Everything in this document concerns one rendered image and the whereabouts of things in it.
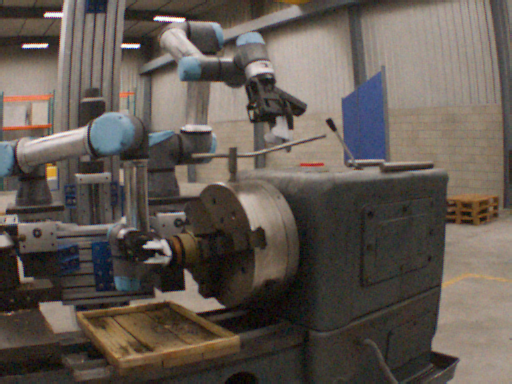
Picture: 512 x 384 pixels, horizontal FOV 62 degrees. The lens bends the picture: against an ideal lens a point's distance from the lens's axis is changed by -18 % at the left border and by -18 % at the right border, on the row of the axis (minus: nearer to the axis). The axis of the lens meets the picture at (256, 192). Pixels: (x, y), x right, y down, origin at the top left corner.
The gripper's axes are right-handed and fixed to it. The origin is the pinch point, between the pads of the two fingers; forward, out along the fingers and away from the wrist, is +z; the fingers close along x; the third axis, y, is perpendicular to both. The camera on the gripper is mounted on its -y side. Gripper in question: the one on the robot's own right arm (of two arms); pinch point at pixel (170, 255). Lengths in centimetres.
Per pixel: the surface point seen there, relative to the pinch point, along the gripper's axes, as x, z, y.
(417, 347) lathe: -41, 16, -75
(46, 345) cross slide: -11.6, 16.7, 36.3
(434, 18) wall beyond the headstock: 372, -590, -991
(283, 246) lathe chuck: 1.2, 12.0, -22.9
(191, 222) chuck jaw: 6.0, -7.0, -9.3
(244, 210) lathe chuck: 9.8, 8.0, -15.2
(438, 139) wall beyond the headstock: 48, -609, -984
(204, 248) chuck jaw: 1.2, 2.6, -7.6
